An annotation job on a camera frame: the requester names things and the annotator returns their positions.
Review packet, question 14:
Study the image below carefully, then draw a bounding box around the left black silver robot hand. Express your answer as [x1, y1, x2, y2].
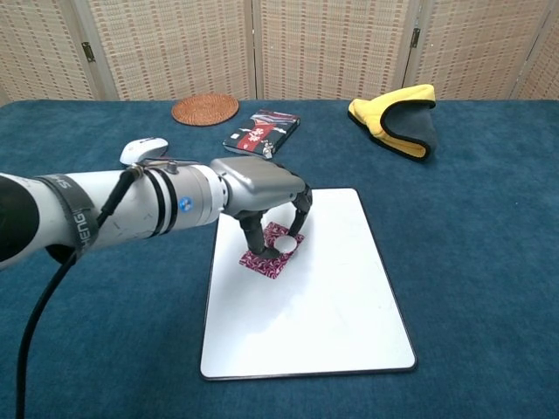
[209, 156, 314, 259]

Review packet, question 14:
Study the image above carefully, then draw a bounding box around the pink patterned card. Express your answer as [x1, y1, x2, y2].
[238, 221, 306, 279]

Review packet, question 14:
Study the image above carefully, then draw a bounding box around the round woven rattan coaster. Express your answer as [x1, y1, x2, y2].
[171, 93, 240, 127]

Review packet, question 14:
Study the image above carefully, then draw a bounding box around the white rectangular board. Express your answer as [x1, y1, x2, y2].
[199, 188, 418, 381]

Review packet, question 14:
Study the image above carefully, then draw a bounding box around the black red printed packet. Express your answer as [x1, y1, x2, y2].
[222, 108, 303, 159]

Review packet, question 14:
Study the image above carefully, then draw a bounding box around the white computer mouse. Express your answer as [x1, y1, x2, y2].
[120, 137, 169, 168]

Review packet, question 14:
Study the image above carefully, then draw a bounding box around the yellow grey folded cloth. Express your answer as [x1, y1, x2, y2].
[347, 84, 438, 162]

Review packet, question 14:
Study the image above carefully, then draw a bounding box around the bamboo folding screen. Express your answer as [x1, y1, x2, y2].
[0, 0, 559, 106]

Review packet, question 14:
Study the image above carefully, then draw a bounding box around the blue table cover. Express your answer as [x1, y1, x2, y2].
[0, 99, 559, 419]

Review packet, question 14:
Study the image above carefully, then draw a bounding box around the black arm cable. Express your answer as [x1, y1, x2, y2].
[15, 167, 143, 419]

